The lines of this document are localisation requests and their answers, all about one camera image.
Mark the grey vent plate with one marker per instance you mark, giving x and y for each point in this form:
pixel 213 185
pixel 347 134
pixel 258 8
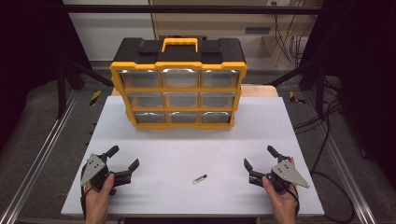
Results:
pixel 257 30

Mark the light wooden table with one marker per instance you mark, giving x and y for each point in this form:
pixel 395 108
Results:
pixel 258 91

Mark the aluminium frame rail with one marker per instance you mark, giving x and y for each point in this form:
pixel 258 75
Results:
pixel 39 165
pixel 334 149

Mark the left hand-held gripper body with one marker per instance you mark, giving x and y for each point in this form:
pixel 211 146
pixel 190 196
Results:
pixel 93 169

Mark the yellow black floor tape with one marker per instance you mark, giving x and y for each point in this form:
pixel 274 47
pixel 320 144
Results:
pixel 294 98
pixel 95 97

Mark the grid of clear plastic drawers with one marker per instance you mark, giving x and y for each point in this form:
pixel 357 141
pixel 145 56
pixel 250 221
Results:
pixel 140 79

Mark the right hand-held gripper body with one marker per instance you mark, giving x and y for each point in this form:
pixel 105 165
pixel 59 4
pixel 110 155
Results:
pixel 288 174

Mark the black curtain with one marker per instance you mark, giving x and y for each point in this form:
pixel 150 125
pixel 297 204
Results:
pixel 367 62
pixel 28 46

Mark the person's left hand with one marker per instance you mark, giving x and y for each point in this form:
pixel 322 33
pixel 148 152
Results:
pixel 98 202

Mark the yellow black organizer cabinet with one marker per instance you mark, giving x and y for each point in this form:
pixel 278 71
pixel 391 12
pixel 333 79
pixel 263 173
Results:
pixel 186 56

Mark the white power strip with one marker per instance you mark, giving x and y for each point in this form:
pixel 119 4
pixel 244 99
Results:
pixel 280 2

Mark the person's right hand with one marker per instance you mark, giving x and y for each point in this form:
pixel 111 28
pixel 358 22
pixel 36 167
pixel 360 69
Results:
pixel 283 203

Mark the black metal stand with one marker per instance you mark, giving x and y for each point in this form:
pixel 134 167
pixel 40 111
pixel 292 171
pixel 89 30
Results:
pixel 320 93
pixel 61 93

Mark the black frame crossbar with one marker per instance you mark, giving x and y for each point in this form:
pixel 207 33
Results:
pixel 186 9

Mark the transparent pull-out drawer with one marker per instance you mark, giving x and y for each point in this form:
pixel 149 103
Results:
pixel 183 118

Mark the small black screw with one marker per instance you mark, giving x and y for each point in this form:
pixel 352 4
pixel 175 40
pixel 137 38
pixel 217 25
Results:
pixel 199 179

